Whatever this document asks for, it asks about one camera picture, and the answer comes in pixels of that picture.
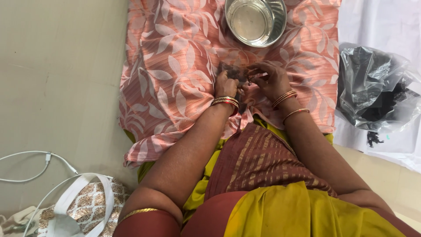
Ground person's left hand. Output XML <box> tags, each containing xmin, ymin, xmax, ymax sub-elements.
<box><xmin>214</xmin><ymin>70</ymin><xmax>241</xmax><ymax>99</ymax></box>

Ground person's right hand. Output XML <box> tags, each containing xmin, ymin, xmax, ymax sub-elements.
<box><xmin>247</xmin><ymin>61</ymin><xmax>292</xmax><ymax>101</ymax></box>

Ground dark hair bundle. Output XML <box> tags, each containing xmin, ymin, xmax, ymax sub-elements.
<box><xmin>217</xmin><ymin>61</ymin><xmax>260</xmax><ymax>87</ymax></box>

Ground red and gold left bangles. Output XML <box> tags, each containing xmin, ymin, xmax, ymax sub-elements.
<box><xmin>211</xmin><ymin>96</ymin><xmax>240</xmax><ymax>116</ymax></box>

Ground red and gold bangles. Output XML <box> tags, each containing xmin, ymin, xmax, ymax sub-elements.
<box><xmin>272</xmin><ymin>90</ymin><xmax>298</xmax><ymax>109</ymax></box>
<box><xmin>211</xmin><ymin>96</ymin><xmax>240</xmax><ymax>116</ymax></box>

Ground red and gold right bangles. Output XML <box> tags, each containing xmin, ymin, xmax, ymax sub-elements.
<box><xmin>272</xmin><ymin>90</ymin><xmax>298</xmax><ymax>109</ymax></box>

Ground pink leaf-print cloth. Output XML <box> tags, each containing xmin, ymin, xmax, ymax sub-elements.
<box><xmin>118</xmin><ymin>0</ymin><xmax>343</xmax><ymax>169</ymax></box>

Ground steel bowl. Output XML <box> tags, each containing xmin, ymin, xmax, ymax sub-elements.
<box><xmin>225</xmin><ymin>0</ymin><xmax>287</xmax><ymax>48</ymax></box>

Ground thin gold right bangle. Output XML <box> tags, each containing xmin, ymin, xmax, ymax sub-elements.
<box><xmin>283</xmin><ymin>108</ymin><xmax>310</xmax><ymax>124</ymax></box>

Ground clear plastic bag with black hair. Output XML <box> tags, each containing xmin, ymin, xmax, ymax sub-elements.
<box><xmin>336</xmin><ymin>42</ymin><xmax>421</xmax><ymax>134</ymax></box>

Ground white cloth sheet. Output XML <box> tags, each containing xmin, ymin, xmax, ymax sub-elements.
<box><xmin>333</xmin><ymin>0</ymin><xmax>421</xmax><ymax>174</ymax></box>

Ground maroon and yellow saree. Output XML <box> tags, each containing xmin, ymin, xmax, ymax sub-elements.
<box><xmin>113</xmin><ymin>115</ymin><xmax>421</xmax><ymax>237</ymax></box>

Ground small black hair tuft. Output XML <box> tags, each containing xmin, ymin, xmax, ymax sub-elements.
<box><xmin>367</xmin><ymin>131</ymin><xmax>385</xmax><ymax>148</ymax></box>

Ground white patterned cloth bag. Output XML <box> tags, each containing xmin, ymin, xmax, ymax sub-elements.
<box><xmin>0</xmin><ymin>173</ymin><xmax>131</xmax><ymax>237</ymax></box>

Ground white charging cable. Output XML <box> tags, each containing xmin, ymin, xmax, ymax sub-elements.
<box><xmin>0</xmin><ymin>150</ymin><xmax>114</xmax><ymax>237</ymax></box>

